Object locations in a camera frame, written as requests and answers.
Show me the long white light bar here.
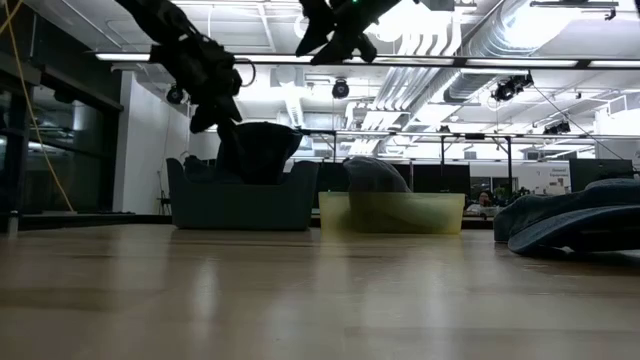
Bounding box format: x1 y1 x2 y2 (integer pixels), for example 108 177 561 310
94 51 640 70

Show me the yellow translucent plastic bin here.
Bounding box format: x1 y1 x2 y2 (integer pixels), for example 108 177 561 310
318 191 466 236

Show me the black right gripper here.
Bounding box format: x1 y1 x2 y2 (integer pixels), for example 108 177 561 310
294 0 404 67

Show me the black overhead rail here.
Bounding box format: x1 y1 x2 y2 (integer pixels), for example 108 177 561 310
294 128 640 166

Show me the thin black cable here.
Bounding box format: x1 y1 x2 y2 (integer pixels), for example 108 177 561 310
531 84 612 161

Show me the slate blue denim cap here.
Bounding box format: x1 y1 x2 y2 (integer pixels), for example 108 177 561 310
493 178 640 246

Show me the light grey denim cap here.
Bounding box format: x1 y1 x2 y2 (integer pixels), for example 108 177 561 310
342 156 464 234

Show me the black monitor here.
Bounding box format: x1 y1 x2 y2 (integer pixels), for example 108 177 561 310
410 163 471 194
568 158 635 193
319 162 347 194

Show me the black track light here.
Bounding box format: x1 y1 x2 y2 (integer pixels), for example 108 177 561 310
529 0 620 21

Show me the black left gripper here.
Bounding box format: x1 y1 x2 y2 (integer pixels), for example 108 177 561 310
149 32 245 151

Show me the person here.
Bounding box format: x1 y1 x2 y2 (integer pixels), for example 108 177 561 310
467 189 501 217

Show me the black truss camera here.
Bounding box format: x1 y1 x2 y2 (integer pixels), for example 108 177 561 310
542 119 572 136
490 72 535 104

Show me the white poster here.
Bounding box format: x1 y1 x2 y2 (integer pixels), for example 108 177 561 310
547 165 571 194

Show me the dark navy denim cap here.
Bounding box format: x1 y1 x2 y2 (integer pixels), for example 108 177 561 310
215 121 305 186

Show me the teal plastic bin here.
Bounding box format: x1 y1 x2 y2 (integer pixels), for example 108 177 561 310
166 157 320 232

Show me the yellow cable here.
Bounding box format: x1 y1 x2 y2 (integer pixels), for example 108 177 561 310
0 0 75 212

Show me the silver ventilation duct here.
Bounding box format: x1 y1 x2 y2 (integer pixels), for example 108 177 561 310
442 0 621 104

